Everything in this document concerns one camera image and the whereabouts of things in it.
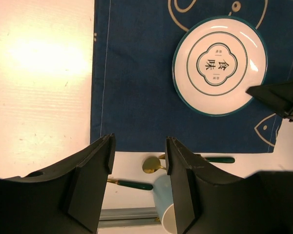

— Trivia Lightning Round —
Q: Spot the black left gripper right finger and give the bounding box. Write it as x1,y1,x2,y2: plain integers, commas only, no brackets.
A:
166,136,242,234

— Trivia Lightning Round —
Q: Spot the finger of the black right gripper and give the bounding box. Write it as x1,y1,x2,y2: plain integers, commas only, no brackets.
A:
246,80,293,122

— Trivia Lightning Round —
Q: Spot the gold fork dark handle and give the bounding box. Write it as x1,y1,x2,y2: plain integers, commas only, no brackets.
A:
107,178,153,191

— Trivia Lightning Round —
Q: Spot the gold spoon dark handle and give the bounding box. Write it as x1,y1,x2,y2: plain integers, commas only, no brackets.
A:
142,156,166,174

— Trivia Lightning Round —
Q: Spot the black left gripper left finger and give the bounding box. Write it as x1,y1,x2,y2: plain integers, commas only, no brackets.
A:
4,134,116,233

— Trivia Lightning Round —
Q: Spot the white round plate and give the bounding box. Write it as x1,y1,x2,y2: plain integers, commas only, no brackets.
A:
172,16,268,117

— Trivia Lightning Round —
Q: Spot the aluminium front rail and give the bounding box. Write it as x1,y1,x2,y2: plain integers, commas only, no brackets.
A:
98,208,161,228

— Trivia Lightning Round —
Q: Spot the gold knife dark handle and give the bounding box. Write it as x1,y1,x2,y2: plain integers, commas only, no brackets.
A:
158,153,235,164

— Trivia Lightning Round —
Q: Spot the white and blue mug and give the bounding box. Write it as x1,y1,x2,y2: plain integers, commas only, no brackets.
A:
153,175,177,234

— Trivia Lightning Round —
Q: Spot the blue fabric placemat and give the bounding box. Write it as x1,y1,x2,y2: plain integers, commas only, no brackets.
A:
90,0,293,154

